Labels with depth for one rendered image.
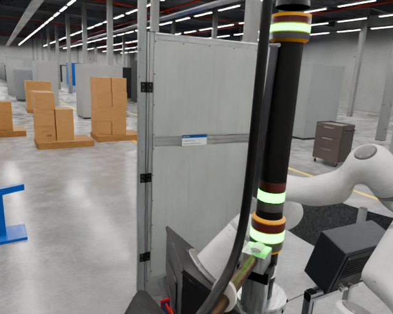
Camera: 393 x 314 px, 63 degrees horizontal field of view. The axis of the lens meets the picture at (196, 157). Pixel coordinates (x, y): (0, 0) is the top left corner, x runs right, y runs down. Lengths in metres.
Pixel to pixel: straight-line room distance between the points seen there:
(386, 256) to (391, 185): 0.24
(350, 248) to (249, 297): 0.75
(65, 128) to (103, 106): 1.15
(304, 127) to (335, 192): 9.24
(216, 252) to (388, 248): 0.58
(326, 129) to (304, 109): 2.90
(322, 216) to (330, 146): 4.95
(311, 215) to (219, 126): 0.95
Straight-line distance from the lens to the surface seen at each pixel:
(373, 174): 0.96
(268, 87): 0.38
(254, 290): 0.44
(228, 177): 2.61
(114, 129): 8.64
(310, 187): 1.09
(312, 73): 10.21
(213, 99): 2.40
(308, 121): 10.35
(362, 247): 1.20
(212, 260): 1.19
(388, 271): 0.80
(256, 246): 0.41
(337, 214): 2.46
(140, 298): 0.46
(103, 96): 8.45
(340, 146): 7.31
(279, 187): 0.40
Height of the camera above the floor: 1.74
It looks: 14 degrees down
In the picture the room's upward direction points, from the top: 3 degrees clockwise
